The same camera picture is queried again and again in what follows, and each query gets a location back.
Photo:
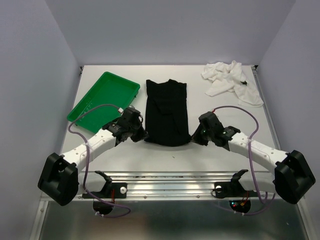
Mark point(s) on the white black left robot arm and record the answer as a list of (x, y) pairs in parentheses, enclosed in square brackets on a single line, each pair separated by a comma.
[(60, 177)]

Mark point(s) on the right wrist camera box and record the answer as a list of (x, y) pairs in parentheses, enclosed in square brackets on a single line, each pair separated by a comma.
[(210, 121)]

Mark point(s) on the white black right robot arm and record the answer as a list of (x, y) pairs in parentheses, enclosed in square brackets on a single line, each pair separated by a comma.
[(289, 175)]

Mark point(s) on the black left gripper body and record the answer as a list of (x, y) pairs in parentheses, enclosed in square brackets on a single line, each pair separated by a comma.
[(137, 132)]

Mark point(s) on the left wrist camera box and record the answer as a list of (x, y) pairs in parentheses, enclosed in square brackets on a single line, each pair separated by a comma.
[(130, 116)]

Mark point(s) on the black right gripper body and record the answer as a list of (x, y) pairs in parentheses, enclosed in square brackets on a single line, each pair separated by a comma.
[(201, 136)]

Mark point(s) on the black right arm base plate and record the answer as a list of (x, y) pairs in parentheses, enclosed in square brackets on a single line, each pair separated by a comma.
[(228, 189)]

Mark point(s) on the green plastic tray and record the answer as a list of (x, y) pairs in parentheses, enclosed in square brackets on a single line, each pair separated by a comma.
[(108, 89)]

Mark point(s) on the white t shirt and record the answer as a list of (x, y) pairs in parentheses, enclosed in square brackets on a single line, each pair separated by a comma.
[(231, 78)]

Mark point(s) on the black t shirt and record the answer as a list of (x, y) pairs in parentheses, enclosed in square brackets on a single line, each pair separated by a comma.
[(166, 114)]

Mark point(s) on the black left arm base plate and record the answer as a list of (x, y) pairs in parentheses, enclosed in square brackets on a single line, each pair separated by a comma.
[(115, 190)]

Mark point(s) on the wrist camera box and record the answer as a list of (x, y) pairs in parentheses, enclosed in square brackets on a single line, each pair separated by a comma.
[(130, 116), (210, 121)]

